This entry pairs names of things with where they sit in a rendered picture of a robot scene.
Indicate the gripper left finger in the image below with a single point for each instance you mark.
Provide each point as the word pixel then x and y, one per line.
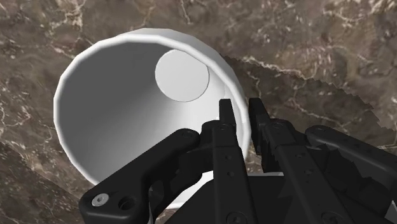
pixel 223 155

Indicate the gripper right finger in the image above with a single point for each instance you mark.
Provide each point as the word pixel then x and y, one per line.
pixel 297 161

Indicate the white cup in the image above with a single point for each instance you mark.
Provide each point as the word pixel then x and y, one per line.
pixel 118 111

